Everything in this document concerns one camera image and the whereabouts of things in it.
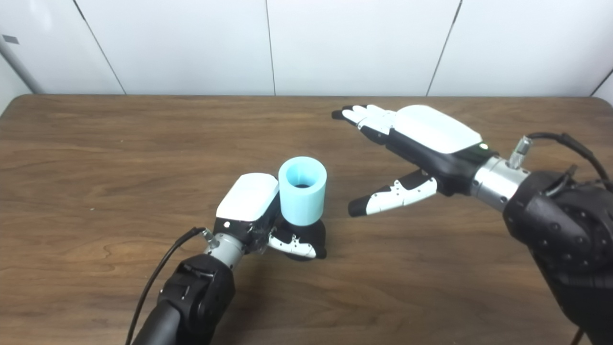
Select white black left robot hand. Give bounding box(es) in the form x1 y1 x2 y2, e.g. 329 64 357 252
213 173 328 260

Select black flared nozzle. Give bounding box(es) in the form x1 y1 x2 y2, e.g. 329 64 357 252
282 182 328 262

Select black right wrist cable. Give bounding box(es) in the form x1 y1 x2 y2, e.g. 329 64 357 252
508 132 613 192

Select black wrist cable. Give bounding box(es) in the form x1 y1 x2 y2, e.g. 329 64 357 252
508 132 613 192
125 227 214 345

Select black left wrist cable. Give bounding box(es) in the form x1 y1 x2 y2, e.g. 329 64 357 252
125 227 214 345

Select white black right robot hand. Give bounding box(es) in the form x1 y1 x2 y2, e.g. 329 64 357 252
331 104 499 217

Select light-blue hose piece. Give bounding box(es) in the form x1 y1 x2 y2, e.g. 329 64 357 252
278 156 328 226

